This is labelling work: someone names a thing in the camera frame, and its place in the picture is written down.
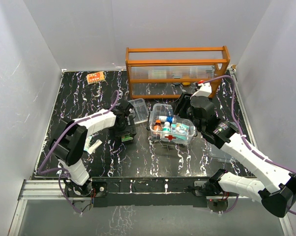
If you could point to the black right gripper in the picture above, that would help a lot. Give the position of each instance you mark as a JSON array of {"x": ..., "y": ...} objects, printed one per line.
[{"x": 183, "y": 103}]

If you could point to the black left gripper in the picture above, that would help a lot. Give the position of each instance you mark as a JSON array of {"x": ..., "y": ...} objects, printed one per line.
[{"x": 129, "y": 131}]

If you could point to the green wind oil box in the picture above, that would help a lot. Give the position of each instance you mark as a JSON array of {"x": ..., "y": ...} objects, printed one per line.
[{"x": 126, "y": 138}]

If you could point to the teal header plastic packet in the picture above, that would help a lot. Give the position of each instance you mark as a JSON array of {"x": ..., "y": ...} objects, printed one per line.
[{"x": 174, "y": 130}]

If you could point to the amber bottle orange cap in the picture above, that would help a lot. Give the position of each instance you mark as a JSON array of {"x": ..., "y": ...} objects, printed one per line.
[{"x": 157, "y": 128}]

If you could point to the white paper sachet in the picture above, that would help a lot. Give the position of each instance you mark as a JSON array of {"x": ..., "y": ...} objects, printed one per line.
[
  {"x": 87, "y": 143},
  {"x": 93, "y": 147}
]

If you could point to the white medicine bottle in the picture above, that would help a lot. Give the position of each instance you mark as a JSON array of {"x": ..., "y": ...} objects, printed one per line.
[{"x": 166, "y": 128}]

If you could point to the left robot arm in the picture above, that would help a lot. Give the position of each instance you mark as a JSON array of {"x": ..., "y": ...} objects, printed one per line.
[{"x": 70, "y": 137}]

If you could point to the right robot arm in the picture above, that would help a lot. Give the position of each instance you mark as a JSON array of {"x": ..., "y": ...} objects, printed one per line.
[{"x": 274, "y": 187}]

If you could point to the clear medicine kit box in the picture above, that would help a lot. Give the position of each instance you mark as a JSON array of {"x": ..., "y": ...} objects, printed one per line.
[{"x": 167, "y": 110}]

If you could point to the clear kit box lid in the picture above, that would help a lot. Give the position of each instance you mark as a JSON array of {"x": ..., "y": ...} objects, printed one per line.
[{"x": 218, "y": 154}]

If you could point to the clear compartment organizer tray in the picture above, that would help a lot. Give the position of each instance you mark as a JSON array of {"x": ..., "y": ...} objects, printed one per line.
[{"x": 140, "y": 109}]

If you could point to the orange wooden shelf rack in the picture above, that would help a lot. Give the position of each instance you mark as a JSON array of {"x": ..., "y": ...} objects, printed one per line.
[{"x": 159, "y": 72}]

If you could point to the orange snack packet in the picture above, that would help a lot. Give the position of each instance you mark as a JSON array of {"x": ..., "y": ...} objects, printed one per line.
[{"x": 95, "y": 77}]

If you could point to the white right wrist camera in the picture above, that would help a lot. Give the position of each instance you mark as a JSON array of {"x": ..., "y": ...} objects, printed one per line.
[{"x": 203, "y": 89}]

